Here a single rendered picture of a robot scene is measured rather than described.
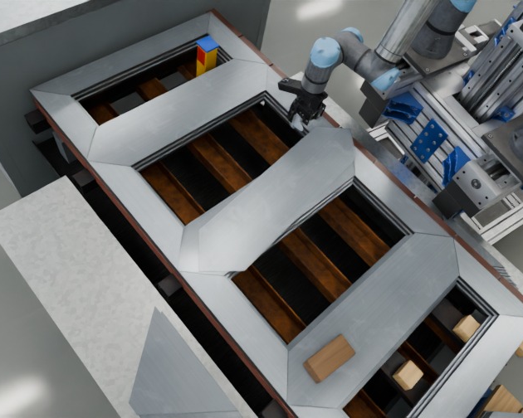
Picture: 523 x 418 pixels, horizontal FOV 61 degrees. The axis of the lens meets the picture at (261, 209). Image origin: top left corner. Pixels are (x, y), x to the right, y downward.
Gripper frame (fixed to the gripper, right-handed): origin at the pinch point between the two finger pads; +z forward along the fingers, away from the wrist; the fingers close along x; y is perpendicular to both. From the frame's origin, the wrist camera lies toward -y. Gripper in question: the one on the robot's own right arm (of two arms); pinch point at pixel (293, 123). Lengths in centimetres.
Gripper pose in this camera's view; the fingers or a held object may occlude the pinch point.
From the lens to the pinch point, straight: 154.5
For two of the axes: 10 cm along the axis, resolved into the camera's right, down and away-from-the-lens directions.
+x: 7.4, -5.3, 4.3
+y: 6.6, 7.1, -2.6
